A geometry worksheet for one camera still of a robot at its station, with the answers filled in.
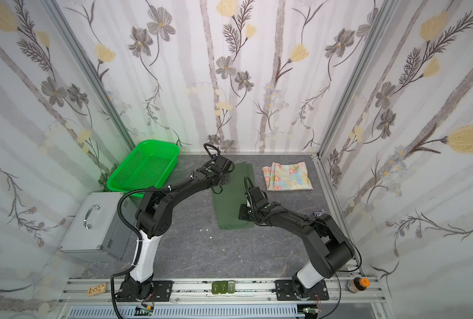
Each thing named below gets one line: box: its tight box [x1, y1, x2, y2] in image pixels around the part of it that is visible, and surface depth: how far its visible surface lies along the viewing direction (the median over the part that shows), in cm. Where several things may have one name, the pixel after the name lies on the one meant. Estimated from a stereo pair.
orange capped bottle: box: [346, 277, 371, 294], surface depth 72 cm
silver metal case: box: [57, 192, 138, 262], surface depth 76 cm
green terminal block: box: [211, 280, 236, 295], surface depth 75 cm
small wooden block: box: [87, 283, 107, 297], surface depth 75 cm
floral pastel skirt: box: [261, 161, 314, 191], surface depth 110 cm
